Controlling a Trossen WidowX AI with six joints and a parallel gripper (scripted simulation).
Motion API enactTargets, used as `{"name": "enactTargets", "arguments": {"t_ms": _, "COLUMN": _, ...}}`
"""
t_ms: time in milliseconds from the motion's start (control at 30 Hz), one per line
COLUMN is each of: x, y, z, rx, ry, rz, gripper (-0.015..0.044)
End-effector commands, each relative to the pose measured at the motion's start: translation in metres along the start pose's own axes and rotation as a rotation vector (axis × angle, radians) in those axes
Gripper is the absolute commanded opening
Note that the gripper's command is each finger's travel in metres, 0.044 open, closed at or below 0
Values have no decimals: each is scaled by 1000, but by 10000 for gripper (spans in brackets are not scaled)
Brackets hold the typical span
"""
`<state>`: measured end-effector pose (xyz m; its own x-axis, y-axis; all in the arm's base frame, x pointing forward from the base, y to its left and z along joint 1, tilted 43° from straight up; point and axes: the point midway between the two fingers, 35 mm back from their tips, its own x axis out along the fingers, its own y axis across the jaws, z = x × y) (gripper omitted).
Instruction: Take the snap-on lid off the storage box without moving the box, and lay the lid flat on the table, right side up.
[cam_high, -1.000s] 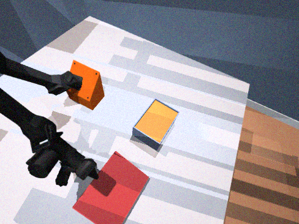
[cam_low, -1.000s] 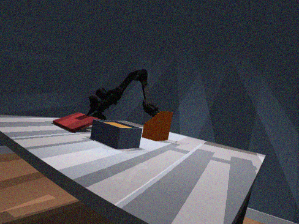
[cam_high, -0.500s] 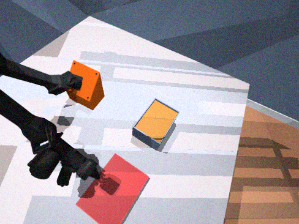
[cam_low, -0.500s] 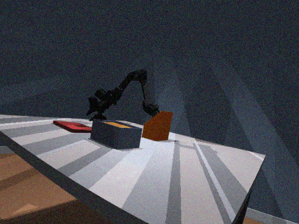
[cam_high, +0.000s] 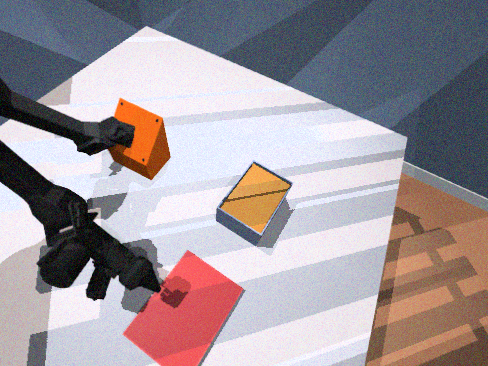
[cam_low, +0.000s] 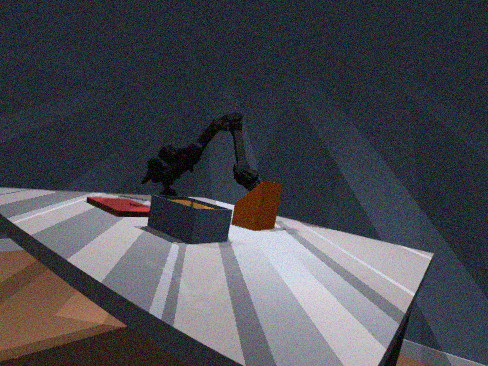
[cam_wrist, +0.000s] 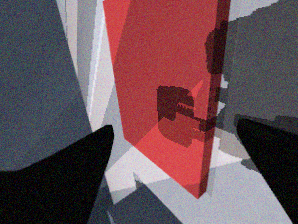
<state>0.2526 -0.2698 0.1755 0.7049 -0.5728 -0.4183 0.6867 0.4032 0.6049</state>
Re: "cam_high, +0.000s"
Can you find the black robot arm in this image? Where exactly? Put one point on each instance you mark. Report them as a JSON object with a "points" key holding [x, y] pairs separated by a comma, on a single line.
{"points": [[57, 207]]}

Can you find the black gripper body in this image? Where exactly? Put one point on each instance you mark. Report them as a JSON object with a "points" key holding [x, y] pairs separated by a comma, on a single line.
{"points": [[114, 256]]}

